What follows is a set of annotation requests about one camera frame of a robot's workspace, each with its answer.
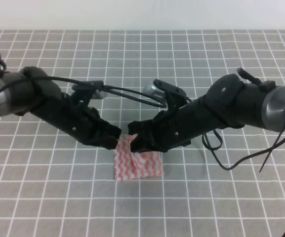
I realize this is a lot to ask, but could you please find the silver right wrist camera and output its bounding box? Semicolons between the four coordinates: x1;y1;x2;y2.
143;79;187;109

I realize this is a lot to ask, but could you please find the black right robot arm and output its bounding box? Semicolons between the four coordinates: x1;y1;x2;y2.
128;68;285;153

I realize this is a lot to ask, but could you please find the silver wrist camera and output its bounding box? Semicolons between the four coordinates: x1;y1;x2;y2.
143;79;187;109
71;80;107;104

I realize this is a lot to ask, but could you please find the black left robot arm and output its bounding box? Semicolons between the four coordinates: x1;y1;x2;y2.
0;55;121;150

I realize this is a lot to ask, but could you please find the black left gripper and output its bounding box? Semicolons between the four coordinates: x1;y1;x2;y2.
31;93;122;150

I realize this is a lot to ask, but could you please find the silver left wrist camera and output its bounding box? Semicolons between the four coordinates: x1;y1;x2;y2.
71;80;107;104

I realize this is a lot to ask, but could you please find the pink white wavy striped towel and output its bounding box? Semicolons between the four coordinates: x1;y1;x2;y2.
114;134;164;181

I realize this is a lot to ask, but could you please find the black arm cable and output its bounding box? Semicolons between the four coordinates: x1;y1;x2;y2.
0;76;169;139
201;96;285;237

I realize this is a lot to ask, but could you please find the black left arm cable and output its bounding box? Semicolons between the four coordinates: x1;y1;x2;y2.
0;76;169;139

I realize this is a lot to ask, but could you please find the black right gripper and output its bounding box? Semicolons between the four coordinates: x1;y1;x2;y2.
128;98;206;152

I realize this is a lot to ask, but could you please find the grey grid tablecloth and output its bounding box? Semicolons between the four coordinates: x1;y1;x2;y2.
0;30;285;237

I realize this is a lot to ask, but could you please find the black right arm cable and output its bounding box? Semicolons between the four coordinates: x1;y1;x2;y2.
201;96;285;237

